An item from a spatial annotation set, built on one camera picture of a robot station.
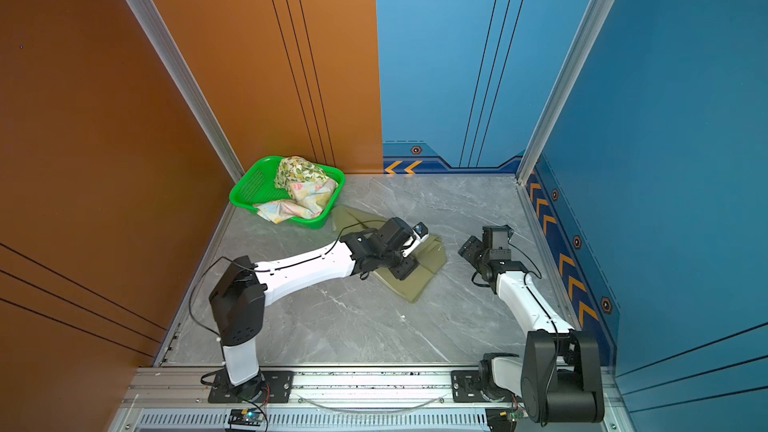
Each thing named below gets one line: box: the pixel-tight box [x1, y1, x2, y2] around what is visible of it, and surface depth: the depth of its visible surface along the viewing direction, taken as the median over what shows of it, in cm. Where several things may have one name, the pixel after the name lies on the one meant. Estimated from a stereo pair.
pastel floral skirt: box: [254, 178, 337, 224], surface depth 101 cm
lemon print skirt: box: [274, 156, 329, 198], surface depth 107 cm
